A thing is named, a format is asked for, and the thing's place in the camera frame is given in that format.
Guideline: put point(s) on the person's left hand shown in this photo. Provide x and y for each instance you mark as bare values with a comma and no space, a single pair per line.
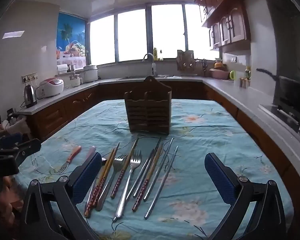
1,206

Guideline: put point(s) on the pink basin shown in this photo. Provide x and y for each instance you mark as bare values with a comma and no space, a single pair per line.
218,74

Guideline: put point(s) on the wooden chopstick red patterned end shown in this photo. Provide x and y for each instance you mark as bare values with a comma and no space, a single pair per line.
99,183
114,155
147,180
126,165

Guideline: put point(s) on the wooden base cabinets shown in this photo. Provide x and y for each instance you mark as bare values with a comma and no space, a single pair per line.
52,115

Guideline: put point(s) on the small wall socket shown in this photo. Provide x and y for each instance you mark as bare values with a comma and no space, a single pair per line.
233,59

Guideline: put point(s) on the white plastic bag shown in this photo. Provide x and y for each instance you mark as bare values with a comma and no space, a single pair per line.
20,126

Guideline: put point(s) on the wooden utensil holder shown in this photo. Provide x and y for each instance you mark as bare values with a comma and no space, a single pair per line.
147,110

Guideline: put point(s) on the steel electric kettle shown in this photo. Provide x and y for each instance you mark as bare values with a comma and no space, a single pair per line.
30,96

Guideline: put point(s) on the cluster of condiment bottles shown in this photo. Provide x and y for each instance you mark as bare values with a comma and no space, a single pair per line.
246,78

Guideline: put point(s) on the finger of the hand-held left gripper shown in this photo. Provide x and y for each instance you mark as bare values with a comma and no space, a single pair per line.
27,148
13,138

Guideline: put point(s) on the kitchen window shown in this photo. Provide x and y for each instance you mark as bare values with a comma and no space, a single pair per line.
132,35

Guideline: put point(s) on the small steel fork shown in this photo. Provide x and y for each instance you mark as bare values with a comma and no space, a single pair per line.
119,161

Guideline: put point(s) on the grey kitchen countertop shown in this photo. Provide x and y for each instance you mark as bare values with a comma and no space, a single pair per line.
255,97

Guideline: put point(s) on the large steel fork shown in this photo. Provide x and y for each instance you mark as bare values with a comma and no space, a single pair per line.
135,160

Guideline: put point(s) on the wooden wall cabinets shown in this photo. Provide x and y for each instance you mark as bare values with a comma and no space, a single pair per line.
230,27

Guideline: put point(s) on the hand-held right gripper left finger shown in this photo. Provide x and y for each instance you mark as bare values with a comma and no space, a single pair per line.
87,177

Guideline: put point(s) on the black wok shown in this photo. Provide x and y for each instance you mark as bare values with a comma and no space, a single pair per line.
290,87

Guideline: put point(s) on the white cooking pot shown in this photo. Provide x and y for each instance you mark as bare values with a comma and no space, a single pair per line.
90,73

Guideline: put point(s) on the tropical fruit wall poster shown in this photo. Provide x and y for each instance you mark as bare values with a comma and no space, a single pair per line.
71,37

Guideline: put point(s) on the floral teal tablecloth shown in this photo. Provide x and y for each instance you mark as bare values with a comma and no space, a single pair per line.
195,140

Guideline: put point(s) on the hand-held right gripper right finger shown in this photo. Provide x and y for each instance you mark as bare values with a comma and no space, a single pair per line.
220,180

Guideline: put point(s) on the yellow oil bottle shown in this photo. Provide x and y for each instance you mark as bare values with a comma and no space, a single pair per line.
155,53

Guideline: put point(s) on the green cup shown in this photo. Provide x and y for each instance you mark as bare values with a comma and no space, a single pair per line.
232,75

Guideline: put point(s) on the chrome faucet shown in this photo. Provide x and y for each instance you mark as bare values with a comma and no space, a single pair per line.
150,60

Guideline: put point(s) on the steel sink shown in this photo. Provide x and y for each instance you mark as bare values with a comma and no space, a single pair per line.
130,78

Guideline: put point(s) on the dish rack with cutting boards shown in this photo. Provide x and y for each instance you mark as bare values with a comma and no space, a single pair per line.
186,61

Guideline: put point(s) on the red and white rice cooker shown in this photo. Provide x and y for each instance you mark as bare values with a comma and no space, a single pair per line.
51,87

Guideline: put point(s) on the white storage box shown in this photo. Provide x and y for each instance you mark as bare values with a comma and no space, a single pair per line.
62,69

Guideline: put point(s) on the black stove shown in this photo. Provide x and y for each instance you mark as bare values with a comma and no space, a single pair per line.
285,116

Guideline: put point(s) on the yellow bowl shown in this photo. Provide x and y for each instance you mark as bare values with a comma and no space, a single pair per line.
219,65

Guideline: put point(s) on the long wall socket strip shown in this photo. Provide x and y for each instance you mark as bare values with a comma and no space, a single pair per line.
29,77

